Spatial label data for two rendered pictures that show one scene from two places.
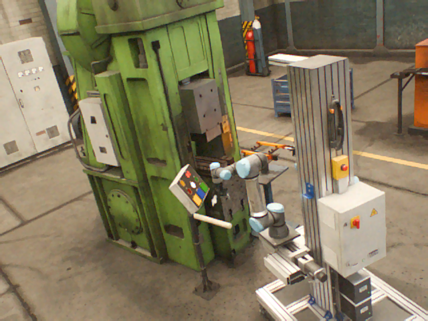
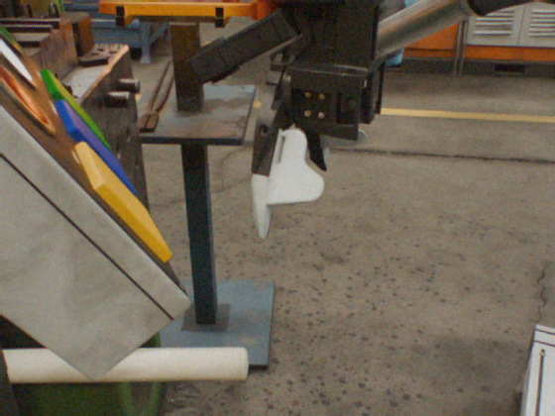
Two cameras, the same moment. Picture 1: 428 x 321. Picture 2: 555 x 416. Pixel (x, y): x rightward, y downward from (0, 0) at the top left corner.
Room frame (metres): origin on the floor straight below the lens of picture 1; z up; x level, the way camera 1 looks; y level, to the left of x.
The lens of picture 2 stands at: (2.57, 0.33, 1.20)
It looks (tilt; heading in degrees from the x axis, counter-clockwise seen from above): 29 degrees down; 315
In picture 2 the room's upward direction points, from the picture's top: straight up
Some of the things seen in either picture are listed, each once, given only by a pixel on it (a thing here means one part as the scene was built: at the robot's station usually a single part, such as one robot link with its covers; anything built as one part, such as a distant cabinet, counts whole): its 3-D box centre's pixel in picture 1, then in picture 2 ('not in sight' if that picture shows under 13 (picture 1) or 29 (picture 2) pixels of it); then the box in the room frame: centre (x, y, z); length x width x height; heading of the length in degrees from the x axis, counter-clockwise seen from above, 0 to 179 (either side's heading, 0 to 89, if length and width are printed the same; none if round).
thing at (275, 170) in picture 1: (265, 173); (191, 111); (3.75, -0.53, 0.69); 0.40 x 0.30 x 0.02; 133
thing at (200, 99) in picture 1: (194, 103); not in sight; (3.67, 0.03, 1.56); 0.42 x 0.39 x 0.40; 46
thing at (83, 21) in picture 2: (227, 160); (55, 34); (3.67, -0.17, 0.95); 0.12 x 0.08 x 0.06; 46
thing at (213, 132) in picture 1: (196, 130); not in sight; (3.64, 0.06, 1.32); 0.42 x 0.20 x 0.10; 46
